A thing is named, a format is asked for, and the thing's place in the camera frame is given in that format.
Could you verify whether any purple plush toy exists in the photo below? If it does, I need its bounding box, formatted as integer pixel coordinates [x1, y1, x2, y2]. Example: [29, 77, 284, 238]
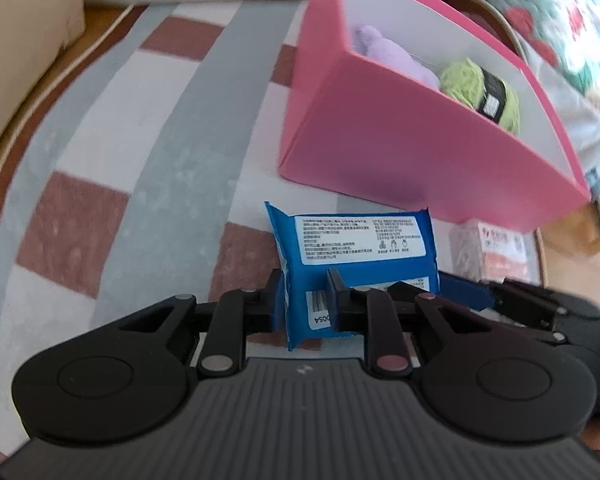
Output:
[352, 23, 441, 92]

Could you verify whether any pink cardboard box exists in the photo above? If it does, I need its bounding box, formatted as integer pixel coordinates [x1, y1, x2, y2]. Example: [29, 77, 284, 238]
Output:
[278, 0, 592, 235]

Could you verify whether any floral quilt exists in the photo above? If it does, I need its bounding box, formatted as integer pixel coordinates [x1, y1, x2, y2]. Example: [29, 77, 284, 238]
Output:
[420, 0, 600, 111]

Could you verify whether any checkered rug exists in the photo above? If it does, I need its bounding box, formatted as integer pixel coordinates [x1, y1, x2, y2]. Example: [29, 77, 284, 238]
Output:
[0, 2, 546, 466]

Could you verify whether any blue wet wipes packet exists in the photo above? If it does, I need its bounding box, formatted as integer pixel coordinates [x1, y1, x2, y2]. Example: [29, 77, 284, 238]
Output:
[264, 201, 441, 352]

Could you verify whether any clear plastic box orange label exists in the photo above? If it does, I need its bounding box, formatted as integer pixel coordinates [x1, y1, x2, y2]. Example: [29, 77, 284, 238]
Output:
[450, 219, 541, 285]

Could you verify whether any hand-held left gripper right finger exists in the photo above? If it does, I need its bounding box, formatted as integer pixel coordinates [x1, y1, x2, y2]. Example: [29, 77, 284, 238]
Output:
[327, 269, 501, 378]

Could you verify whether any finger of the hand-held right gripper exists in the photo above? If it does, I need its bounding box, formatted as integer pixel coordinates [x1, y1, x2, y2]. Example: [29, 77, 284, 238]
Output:
[437, 271, 600, 321]

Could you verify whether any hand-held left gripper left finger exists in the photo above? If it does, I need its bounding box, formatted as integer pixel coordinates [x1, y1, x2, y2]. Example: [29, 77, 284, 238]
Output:
[120, 270, 287, 378]

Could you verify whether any green yarn ball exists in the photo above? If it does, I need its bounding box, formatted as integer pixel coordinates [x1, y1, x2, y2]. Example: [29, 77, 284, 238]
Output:
[439, 57, 522, 136]

